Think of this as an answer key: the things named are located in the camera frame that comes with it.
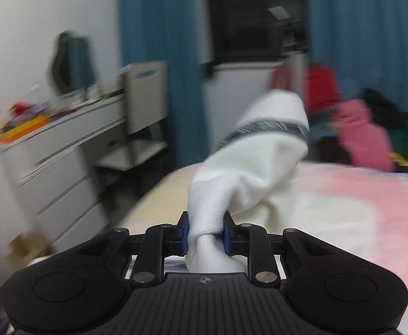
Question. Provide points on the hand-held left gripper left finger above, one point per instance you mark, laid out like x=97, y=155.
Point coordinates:
x=184, y=229

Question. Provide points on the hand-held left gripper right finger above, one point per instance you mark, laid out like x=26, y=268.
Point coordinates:
x=227, y=232

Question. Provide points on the white garment with grey stripe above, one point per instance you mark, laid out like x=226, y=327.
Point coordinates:
x=253, y=167

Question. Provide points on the pastel printed bed sheet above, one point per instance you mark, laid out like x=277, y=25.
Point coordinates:
x=329, y=216

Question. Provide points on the white chair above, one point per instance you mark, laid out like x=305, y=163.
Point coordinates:
x=139, y=111

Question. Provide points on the blue grey garment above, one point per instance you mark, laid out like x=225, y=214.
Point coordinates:
x=324, y=129

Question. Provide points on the white drawer dresser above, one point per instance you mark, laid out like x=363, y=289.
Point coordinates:
x=57, y=160

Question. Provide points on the cardboard box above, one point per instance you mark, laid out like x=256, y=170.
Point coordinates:
x=26, y=247

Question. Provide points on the red striped garment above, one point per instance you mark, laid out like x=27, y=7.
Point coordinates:
x=280, y=76

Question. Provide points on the blue curtain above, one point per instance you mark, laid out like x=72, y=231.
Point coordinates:
x=368, y=31
x=162, y=66

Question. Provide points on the pink garment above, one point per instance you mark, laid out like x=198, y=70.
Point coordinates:
x=364, y=136

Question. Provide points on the clutter of small colourful things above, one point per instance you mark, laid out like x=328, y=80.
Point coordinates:
x=39, y=111

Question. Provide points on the black garment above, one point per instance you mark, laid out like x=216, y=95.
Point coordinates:
x=382, y=106

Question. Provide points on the dark window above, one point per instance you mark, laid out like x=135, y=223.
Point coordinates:
x=256, y=15

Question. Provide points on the dark clothes hanging on wall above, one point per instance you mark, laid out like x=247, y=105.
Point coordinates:
x=72, y=63

